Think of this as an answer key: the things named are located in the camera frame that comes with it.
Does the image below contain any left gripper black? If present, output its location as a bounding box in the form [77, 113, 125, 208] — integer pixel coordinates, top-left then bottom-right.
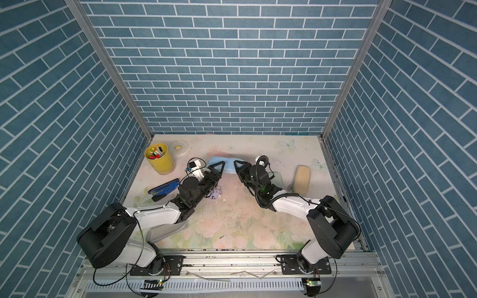
[189, 162, 224, 208]

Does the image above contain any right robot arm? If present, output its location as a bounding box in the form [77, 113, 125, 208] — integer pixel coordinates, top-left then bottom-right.
[234, 160, 361, 268]

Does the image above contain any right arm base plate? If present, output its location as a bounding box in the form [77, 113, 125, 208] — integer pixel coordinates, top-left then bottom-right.
[275, 254, 332, 275]

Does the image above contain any beige umbrella case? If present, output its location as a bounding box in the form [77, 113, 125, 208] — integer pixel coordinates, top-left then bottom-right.
[292, 165, 311, 196]

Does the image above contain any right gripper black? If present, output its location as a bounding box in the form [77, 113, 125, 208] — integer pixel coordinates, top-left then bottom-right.
[235, 161, 262, 198]

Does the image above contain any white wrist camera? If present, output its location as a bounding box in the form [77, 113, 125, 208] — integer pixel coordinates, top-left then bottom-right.
[186, 158, 205, 180]
[255, 155, 269, 167]

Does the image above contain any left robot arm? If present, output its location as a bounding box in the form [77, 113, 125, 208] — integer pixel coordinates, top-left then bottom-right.
[77, 161, 226, 275]

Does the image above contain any yellow cup with markers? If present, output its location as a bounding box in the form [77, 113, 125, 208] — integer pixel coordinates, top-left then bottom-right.
[144, 143, 175, 175]

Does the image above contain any clear tape roll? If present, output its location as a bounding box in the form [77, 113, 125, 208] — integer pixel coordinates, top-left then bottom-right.
[168, 140, 190, 156]

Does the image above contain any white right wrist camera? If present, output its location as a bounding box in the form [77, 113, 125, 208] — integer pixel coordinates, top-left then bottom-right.
[255, 155, 269, 167]

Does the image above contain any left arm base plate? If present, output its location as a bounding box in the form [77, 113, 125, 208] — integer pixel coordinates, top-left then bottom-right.
[129, 255, 185, 278]

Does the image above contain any mint green umbrella case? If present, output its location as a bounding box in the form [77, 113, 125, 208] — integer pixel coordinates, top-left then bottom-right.
[269, 172, 284, 189]

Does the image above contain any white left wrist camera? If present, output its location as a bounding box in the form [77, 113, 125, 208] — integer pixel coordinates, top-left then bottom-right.
[186, 158, 205, 180]

